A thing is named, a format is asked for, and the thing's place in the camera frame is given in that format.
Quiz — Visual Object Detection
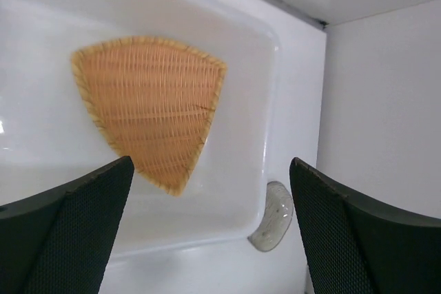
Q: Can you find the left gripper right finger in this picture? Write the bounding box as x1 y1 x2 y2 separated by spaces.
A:
289 158 440 293

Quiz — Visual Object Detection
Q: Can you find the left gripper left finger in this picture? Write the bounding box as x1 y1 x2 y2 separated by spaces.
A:
1 156 134 293

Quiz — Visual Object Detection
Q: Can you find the clear square glass plate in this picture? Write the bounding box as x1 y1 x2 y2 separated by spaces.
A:
247 181 294 253

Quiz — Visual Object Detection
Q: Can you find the woven orange triangular basket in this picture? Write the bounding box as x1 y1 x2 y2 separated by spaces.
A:
71 36 227 196

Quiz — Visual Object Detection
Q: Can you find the white plastic bin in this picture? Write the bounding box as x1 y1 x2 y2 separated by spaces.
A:
0 0 328 264

